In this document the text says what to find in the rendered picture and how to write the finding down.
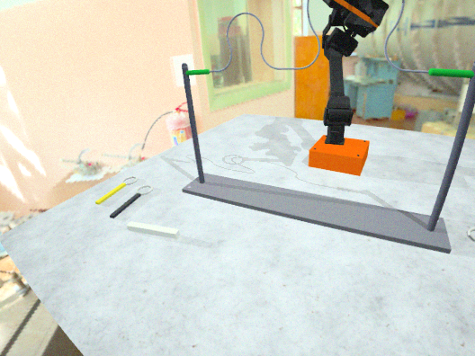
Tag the dark grey handle with wire loop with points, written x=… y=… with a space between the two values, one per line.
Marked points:
x=128 y=202

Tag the white rectangular bar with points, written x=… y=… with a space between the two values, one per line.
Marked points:
x=153 y=230

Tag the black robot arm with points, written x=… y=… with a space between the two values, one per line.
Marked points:
x=338 y=114

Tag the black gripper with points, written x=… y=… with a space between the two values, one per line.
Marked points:
x=342 y=41

